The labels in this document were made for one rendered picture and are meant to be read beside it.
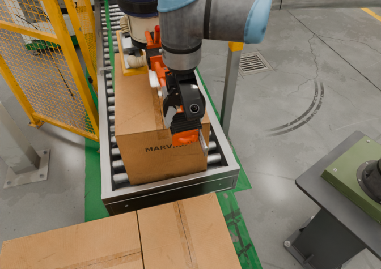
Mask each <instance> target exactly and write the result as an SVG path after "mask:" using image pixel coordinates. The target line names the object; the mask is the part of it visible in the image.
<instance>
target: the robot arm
mask: <svg viewBox="0 0 381 269"><path fill-rule="evenodd" d="M372 7H381V0H158V6H157V10H158V14H159V26H160V39H161V46H162V49H159V53H161V54H162V60H163V63H164V64H165V65H166V66H167V68H168V70H169V71H167V72H165V79H166V89H167V92H168V95H167V97H166V98H165V99H164V100H163V119H164V124H165V126H166V128H167V129H168V128H169V127H171V122H172V121H173V116H174V115H175V114H176V112H177V109H176V106H178V107H180V106H181V105H182V106H183V110H184V114H185V118H186V120H188V121H192V120H195V119H200V121H201V122H202V120H203V118H204V115H205V107H206V100H205V98H204V95H203V93H202V92H201V90H200V89H199V87H198V84H197V79H196V76H195V73H194V70H195V69H196V67H197V65H198V64H199V63H200V62H201V47H202V39H208V40H219V41H231V42H243V43H245V44H259V43H261V42H262V41H263V39H264V36H265V31H266V26H267V23H268V18H269V13H270V12H271V11H278V10H315V9H334V8H372ZM170 73H171V74H170ZM168 74H169V75H168ZM362 180H363V183H364V184H365V186H366V187H367V189H368V190H369V191H370V192H371V193H372V194H373V195H374V196H376V197H377V198H379V199H380V200H381V158H380V159H379V160H377V161H375V162H373V163H370V164H369V165H367V166H366V167H365V169H364V170H363V172H362Z"/></svg>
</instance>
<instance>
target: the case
mask: <svg viewBox="0 0 381 269"><path fill-rule="evenodd" d="M147 70H148V73H145V74H139V75H132V76H124V75H123V70H122V64H121V58H120V54H119V53H116V54H115V138H116V142H117V145H118V148H119V151H120V154H121V157H122V160H123V163H124V167H125V170H126V173H127V175H128V179H129V182H130V185H137V184H141V183H148V182H155V181H161V180H168V179H172V178H176V177H181V176H186V175H190V174H195V173H199V172H204V171H206V170H207V162H208V151H207V156H206V157H205V156H204V153H203V151H202V148H201V145H200V143H199V141H198V142H194V143H192V144H183V145H180V146H174V147H173V146H172V135H171V131H170V128H168V129H167V128H166V126H165V124H164V119H163V98H162V90H161V87H160V84H159V82H158V78H157V76H156V75H157V74H156V71H151V70H149V67H148V65H147ZM201 124H202V129H201V132H202V135H203V137H204V140H205V143H206V145H207V147H208V148H209V134H210V120H209V116H208V113H207V110H206V107H205V115H204V118H203V120H202V122H201Z"/></svg>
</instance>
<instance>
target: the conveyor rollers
mask: <svg viewBox="0 0 381 269"><path fill-rule="evenodd" d="M109 14H110V19H111V28H112V38H113V47H114V53H115V54H116V53H120V52H119V48H118V42H117V36H116V31H119V30H121V27H120V19H121V17H122V16H124V15H126V14H125V13H123V12H122V11H121V10H120V9H119V7H118V4H114V5H109ZM101 17H102V26H103V29H106V28H107V23H106V17H105V5H104V6H101ZM103 36H104V37H103V41H104V47H105V48H104V52H105V55H104V56H105V57H104V58H105V65H106V66H107V67H110V66H111V64H110V58H109V46H108V35H107V31H103ZM106 72H107V74H106V78H107V80H112V76H111V70H106ZM108 73H110V74H108ZM107 87H108V88H111V89H107V94H108V96H114V95H115V93H114V92H113V88H112V81H107ZM108 103H109V105H111V104H115V97H108ZM108 111H109V113H110V114H112V113H115V106H109V107H108ZM109 120H110V123H114V122H115V115H113V116H109ZM110 131H111V134H114V133H115V126H114V125H113V126H110ZM111 143H112V145H115V144H117V142H116V138H115V136H112V137H111ZM215 149H216V143H215V141H211V142H209V148H208V151H210V150H215ZM112 155H113V157H116V156H121V154H120V151H119V148H118V147H117V148H112ZM220 161H221V155H220V153H214V154H211V155H208V162H207V164H211V163H216V162H220ZM112 166H113V168H114V170H116V169H122V168H125V167H124V163H123V160H122V159H121V160H116V161H113V165H112ZM223 167H225V166H219V167H216V168H211V169H207V170H206V171H208V170H213V169H218V168H223ZM113 178H114V179H113V180H114V182H115V184H117V183H122V182H127V181H129V179H128V175H127V173H126V172H125V173H119V174H114V175H113ZM155 182H158V181H155ZM148 183H153V182H148ZM148 183H141V184H137V185H133V186H128V187H123V188H119V189H115V191H117V190H122V189H127V188H130V187H135V186H140V185H145V184H148Z"/></svg>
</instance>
